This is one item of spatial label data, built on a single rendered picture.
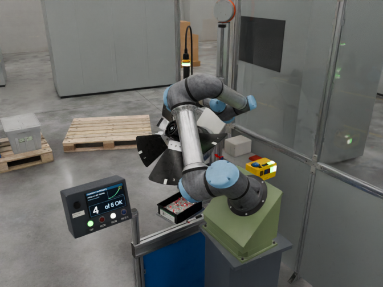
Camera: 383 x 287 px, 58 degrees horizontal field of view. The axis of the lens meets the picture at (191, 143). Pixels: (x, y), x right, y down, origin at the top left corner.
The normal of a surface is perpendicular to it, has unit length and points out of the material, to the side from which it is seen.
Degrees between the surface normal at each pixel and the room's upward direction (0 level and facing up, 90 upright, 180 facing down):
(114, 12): 90
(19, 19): 90
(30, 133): 95
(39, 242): 0
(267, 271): 90
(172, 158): 43
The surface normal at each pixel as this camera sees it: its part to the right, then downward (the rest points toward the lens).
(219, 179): -0.47, -0.53
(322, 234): -0.83, 0.22
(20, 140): 0.53, 0.43
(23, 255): 0.00, -0.91
